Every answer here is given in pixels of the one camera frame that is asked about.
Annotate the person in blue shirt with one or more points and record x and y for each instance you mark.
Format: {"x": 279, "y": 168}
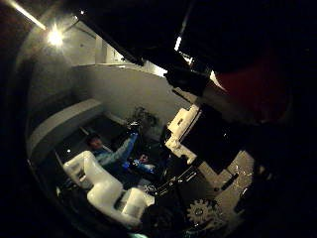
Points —
{"x": 112, "y": 153}

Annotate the bright ceiling lamp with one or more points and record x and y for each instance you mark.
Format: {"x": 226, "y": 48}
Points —
{"x": 54, "y": 37}

